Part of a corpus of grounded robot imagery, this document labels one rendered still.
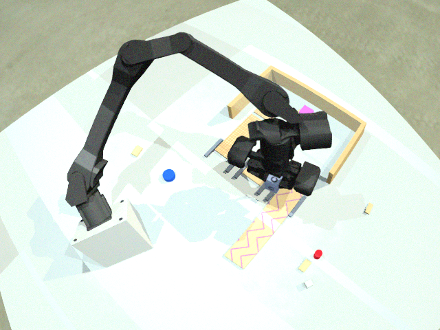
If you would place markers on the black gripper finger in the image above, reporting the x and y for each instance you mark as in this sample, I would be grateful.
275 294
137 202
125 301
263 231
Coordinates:
261 175
286 184

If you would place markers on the blue short cylinder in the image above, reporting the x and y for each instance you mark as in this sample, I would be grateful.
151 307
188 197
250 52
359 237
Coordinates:
169 175

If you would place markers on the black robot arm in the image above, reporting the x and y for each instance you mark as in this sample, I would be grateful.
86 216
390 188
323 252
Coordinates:
310 130

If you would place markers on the light blue cube with black c mark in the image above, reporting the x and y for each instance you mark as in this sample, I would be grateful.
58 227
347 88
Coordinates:
272 184

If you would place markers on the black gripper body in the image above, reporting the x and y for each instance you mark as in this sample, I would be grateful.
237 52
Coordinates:
305 178

